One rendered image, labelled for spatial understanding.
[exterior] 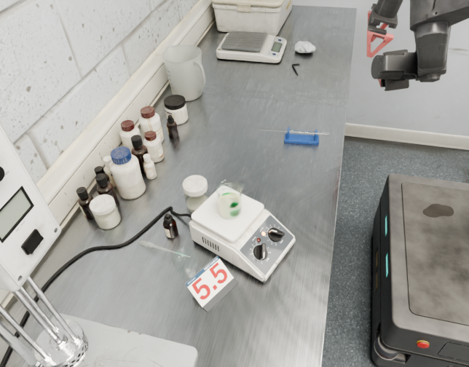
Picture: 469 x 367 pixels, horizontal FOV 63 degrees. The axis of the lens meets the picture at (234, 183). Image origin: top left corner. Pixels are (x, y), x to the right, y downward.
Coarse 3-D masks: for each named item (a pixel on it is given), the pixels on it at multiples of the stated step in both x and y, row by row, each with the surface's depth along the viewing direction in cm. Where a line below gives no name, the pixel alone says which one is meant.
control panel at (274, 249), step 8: (264, 224) 83; (272, 224) 84; (280, 224) 84; (256, 232) 81; (288, 232) 84; (248, 240) 80; (256, 240) 80; (264, 240) 81; (280, 240) 83; (288, 240) 83; (248, 248) 79; (272, 248) 81; (280, 248) 82; (248, 256) 78; (272, 256) 80; (256, 264) 78; (264, 264) 79; (272, 264) 79; (264, 272) 78
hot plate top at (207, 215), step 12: (204, 204) 85; (216, 204) 84; (252, 204) 84; (192, 216) 82; (204, 216) 82; (216, 216) 82; (240, 216) 82; (252, 216) 81; (216, 228) 80; (228, 228) 79; (240, 228) 79; (228, 240) 78
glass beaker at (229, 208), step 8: (216, 184) 78; (224, 184) 80; (232, 184) 80; (240, 184) 79; (216, 192) 77; (224, 192) 82; (240, 192) 77; (224, 200) 77; (232, 200) 77; (240, 200) 79; (224, 208) 79; (232, 208) 78; (240, 208) 80; (224, 216) 80; (232, 216) 80
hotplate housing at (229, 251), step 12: (264, 216) 84; (192, 228) 83; (204, 228) 82; (252, 228) 82; (204, 240) 83; (216, 240) 80; (240, 240) 79; (216, 252) 83; (228, 252) 80; (240, 252) 78; (240, 264) 80; (252, 264) 78; (276, 264) 80; (252, 276) 80; (264, 276) 78
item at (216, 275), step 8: (216, 264) 80; (208, 272) 78; (216, 272) 79; (224, 272) 80; (200, 280) 77; (208, 280) 78; (216, 280) 79; (224, 280) 80; (192, 288) 76; (200, 288) 77; (208, 288) 78; (216, 288) 78; (200, 296) 76; (208, 296) 77
